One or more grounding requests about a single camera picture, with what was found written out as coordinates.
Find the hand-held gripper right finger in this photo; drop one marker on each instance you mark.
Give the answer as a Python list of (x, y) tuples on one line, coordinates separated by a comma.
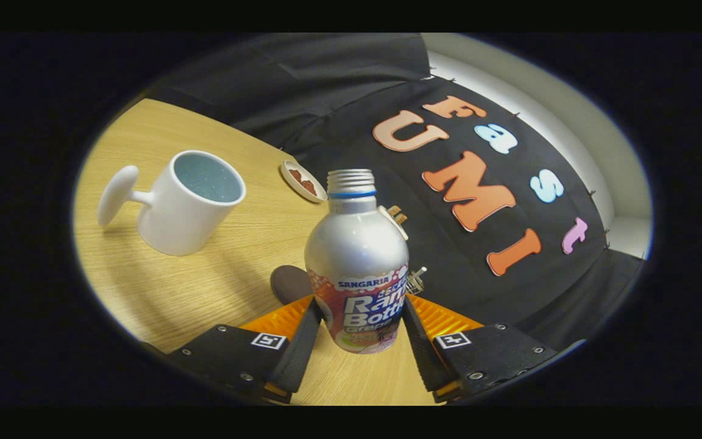
[(421, 353)]

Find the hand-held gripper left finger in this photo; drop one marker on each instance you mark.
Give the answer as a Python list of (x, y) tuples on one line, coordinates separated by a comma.
[(302, 353)]

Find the dark round coaster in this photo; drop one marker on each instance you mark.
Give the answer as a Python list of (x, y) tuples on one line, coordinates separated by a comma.
[(289, 283)]

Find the silver juice bottle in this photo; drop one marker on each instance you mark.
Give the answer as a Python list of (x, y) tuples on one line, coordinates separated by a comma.
[(354, 250)]

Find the white cup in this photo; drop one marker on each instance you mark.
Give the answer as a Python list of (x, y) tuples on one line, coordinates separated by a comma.
[(174, 219)]

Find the wooden table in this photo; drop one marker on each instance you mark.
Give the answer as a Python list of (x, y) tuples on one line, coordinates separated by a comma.
[(205, 286)]

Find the white toaster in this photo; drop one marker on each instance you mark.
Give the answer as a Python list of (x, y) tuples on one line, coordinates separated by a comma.
[(395, 224)]

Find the white plate with food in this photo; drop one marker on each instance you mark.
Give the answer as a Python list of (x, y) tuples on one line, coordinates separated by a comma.
[(303, 182)]

